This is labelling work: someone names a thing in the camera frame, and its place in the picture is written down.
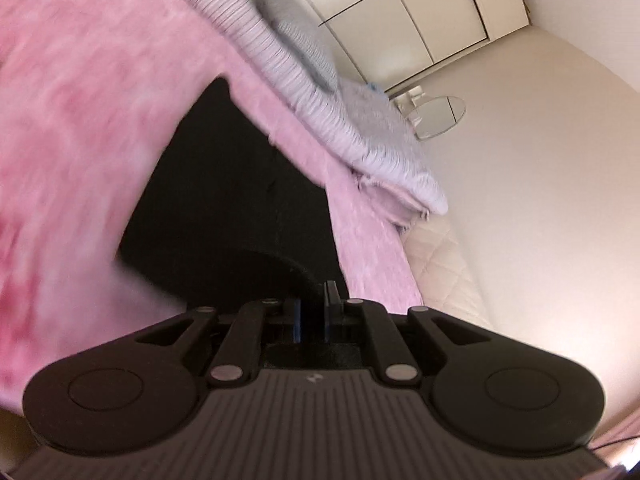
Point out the pink pillow stack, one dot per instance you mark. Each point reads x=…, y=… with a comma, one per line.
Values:
x=391, y=202

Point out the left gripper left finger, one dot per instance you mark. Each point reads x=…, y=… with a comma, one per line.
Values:
x=296, y=320

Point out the grey checked pillow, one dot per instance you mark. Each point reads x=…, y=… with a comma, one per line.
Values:
x=297, y=31

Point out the black knit buttoned garment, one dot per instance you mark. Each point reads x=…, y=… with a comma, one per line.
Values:
x=226, y=218

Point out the cream quilted headboard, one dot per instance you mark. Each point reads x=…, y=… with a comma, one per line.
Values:
x=442, y=274

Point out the lilac striped folded quilt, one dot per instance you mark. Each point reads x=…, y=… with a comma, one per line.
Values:
x=321, y=112

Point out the lilac patterned pillow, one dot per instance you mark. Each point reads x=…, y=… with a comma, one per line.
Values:
x=377, y=120

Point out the pink floral plush blanket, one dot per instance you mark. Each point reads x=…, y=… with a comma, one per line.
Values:
x=91, y=93

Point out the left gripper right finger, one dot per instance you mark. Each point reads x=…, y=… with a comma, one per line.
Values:
x=332, y=306

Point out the round wall mirror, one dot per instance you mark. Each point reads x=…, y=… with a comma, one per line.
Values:
x=436, y=116

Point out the cream wardrobe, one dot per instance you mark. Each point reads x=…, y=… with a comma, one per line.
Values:
x=389, y=42

